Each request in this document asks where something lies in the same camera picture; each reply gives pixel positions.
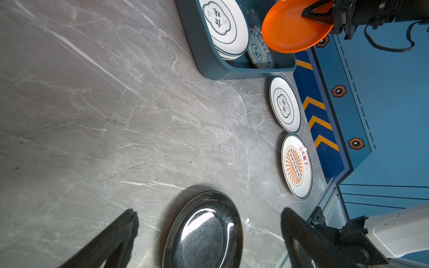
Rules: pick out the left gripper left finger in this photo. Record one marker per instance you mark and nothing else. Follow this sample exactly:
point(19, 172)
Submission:
point(112, 248)

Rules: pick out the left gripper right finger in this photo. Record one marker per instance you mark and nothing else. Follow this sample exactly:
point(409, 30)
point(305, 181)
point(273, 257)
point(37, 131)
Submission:
point(304, 244)

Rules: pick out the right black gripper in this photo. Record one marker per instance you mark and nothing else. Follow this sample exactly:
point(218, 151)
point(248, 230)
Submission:
point(348, 15)

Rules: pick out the orange plate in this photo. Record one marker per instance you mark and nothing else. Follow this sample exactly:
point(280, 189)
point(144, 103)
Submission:
point(284, 29)

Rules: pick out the teal patterned plate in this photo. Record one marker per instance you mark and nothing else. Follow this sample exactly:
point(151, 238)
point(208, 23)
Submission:
point(259, 53)

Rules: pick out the sunburst plate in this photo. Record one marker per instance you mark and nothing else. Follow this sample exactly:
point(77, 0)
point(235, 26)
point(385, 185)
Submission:
point(296, 166)

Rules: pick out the white plate quatrefoil motif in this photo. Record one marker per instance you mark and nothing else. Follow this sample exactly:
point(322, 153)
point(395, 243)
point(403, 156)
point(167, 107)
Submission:
point(227, 26)
point(284, 104)

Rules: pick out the black plate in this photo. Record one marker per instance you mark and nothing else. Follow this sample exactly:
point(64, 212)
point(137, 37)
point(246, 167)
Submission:
point(207, 233)

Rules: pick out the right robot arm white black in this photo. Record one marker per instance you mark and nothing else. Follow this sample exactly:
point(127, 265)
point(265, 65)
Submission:
point(407, 230)

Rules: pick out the teal plastic bin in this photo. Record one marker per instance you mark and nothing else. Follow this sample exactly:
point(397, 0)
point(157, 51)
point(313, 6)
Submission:
point(208, 60)

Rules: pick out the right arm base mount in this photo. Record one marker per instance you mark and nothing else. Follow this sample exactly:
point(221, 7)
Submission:
point(317, 217)

